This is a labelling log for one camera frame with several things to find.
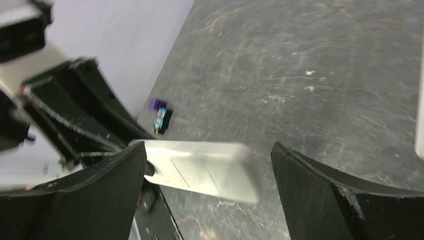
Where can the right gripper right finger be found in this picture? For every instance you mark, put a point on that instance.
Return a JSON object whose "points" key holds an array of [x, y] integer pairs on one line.
{"points": [[324, 203]]}

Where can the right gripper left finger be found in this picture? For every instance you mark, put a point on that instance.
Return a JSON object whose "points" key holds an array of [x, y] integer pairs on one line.
{"points": [[95, 203]]}

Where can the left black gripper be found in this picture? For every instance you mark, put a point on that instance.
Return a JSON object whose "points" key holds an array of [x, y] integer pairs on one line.
{"points": [[80, 116]]}

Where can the white remote red buttons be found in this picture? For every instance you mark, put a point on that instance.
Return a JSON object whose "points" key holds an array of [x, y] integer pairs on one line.
{"points": [[227, 170]]}

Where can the slim white remote control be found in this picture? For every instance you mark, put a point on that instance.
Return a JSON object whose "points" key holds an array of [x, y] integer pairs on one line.
{"points": [[419, 133]]}

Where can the purple block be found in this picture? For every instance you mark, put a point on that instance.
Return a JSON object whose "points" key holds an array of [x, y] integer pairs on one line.
{"points": [[156, 104]]}

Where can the blue owl toy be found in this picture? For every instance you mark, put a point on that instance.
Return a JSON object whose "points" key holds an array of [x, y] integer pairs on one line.
{"points": [[162, 120]]}

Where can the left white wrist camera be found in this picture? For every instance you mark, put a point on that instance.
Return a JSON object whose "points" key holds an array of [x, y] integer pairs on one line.
{"points": [[24, 49]]}

